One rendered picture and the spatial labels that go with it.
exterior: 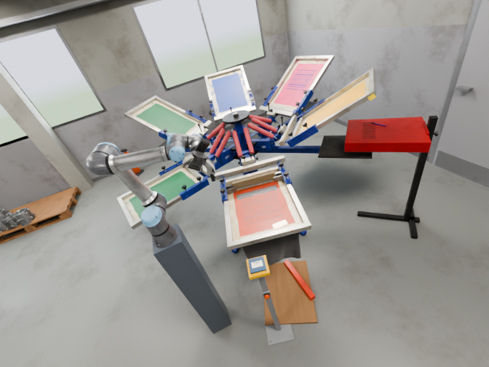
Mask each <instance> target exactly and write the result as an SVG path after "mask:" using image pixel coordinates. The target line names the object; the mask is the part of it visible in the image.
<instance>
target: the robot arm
mask: <svg viewBox="0 0 489 367"><path fill-rule="evenodd" d="M209 145H210V141H209V140H207V139H204V138H202V136H201V135H200V134H198V133H194V134H192V135H183V134H177V133H168V134H167V146H161V147H157V148H153V149H146V150H143V151H137V152H133V153H129V154H122V155H120V151H119V148H118V147H117V146H116V145H114V144H112V143H108V142H103V143H99V144H98V145H97V146H96V147H95V148H94V149H93V151H92V153H91V154H90V155H89V156H88V158H87V168H88V169H89V171H90V172H91V173H93V174H95V175H101V176H105V175H114V176H115V177H116V178H117V179H118V180H120V181H121V182H122V183H123V184H124V185H125V186H126V187H127V188H128V189H129V190H130V191H131V192H132V193H133V194H134V195H135V196H136V197H137V198H138V199H139V200H141V205H142V206H143V207H144V208H145V210H144V211H143V212H142V213H141V216H140V218H141V221H142V222H143V224H144V225H145V226H146V228H147V229H148V231H149V232H150V233H151V235H152V238H153V242H154V244H155V246H156V247H158V248H165V247H167V246H169V245H171V244H172V243H174V241H175V240H176V238H177V236H178V233H177V231H176V229H175V228H174V227H172V226H170V225H169V224H168V222H167V220H166V218H165V215H166V208H167V199H166V197H165V196H164V195H163V194H161V193H158V192H153V191H151V190H150V189H149V188H148V187H147V186H146V185H145V184H144V183H143V182H142V181H141V180H140V179H139V178H138V177H137V176H136V175H135V174H134V173H133V172H132V171H131V170H130V169H131V168H135V167H141V166H145V165H151V164H155V163H159V162H165V161H169V160H172V161H173V162H180V161H182V160H183V168H184V167H185V166H186V165H187V164H188V168H190V169H192V170H197V171H200V170H201V172H202V169H203V166H202V165H203V163H204V162H205V164H204V166H205V167H206V168H207V174H208V175H210V174H211V172H214V173H215V166H214V164H213V162H212V160H211V159H210V158H208V157H207V156H206V154H204V152H205V151H206V149H207V147H208V146H209ZM185 149H190V152H189V153H187V155H186V157H185V153H186V151H185ZM184 157H185V158H184Z"/></svg>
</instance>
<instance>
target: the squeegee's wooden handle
mask: <svg viewBox="0 0 489 367"><path fill-rule="evenodd" d="M274 177H275V173H274V171H273V172H270V173H265V174H262V175H257V176H254V177H251V178H246V179H242V180H240V181H235V182H232V186H233V188H234V187H235V188H236V190H237V189H239V188H242V187H246V186H251V185H253V184H259V183H262V182H264V181H270V180H274Z"/></svg>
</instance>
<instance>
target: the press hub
mask: <svg viewBox="0 0 489 367"><path fill-rule="evenodd" d="M249 116H250V112H249V111H247V110H239V111H233V112H231V113H229V114H227V115H225V116H224V117H223V119H222V120H223V122H224V123H226V124H234V127H235V128H234V130H236V132H237V135H238V139H239V144H240V146H241V144H244V143H246V145H247V141H246V138H245V134H244V130H243V129H244V128H245V126H242V121H244V120H246V119H247V118H248V117H249ZM234 130H232V131H234ZM232 131H231V134H232ZM250 138H251V139H260V138H259V136H258V135H257V134H255V135H254V136H252V137H250ZM230 139H234V138H233V135H232V138H230ZM232 144H234V142H227V143H226V148H227V147H229V146H230V145H232ZM241 149H242V147H241ZM247 150H248V146H247ZM233 159H238V160H239V162H240V159H239V157H238V154H237V155H236V156H234V157H233Z"/></svg>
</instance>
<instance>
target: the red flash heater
mask: <svg viewBox="0 0 489 367"><path fill-rule="evenodd" d="M372 123H376V124H378V125H375V124H372ZM381 125H385V126H386V127H385V126H381ZM431 144H432V142H431V140H430V137H429V131H428V128H427V126H426V122H425V121H424V119H423V117H402V118H385V119H354V120H348V125H347V131H346V140H345V148H344V151H345V152H429V150H430V146H431Z"/></svg>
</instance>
